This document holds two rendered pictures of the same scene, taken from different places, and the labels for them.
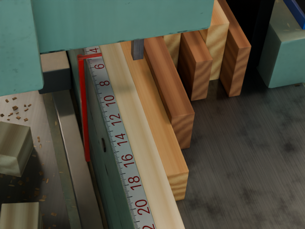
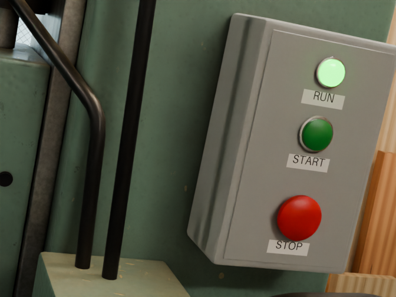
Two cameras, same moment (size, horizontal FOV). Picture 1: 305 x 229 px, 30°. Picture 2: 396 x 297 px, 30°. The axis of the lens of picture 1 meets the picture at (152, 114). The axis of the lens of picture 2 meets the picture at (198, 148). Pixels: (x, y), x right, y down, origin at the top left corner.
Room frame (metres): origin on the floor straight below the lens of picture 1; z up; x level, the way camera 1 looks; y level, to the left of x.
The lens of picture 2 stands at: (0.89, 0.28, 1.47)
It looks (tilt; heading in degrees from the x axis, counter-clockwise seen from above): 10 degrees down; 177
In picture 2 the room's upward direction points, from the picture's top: 12 degrees clockwise
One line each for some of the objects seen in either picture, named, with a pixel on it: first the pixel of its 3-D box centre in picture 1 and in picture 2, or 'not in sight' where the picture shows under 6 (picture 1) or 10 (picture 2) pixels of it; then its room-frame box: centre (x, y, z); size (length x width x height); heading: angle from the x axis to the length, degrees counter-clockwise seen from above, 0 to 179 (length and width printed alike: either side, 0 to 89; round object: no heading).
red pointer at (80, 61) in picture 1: (92, 112); not in sight; (0.35, 0.06, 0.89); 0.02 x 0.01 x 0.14; 108
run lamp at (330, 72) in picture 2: not in sight; (332, 73); (0.42, 0.38, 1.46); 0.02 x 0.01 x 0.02; 108
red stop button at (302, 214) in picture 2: not in sight; (299, 217); (0.43, 0.38, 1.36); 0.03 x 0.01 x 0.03; 108
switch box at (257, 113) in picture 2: not in sight; (289, 145); (0.39, 0.36, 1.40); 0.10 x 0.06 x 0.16; 108
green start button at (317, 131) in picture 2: not in sight; (317, 134); (0.42, 0.38, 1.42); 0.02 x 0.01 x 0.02; 108
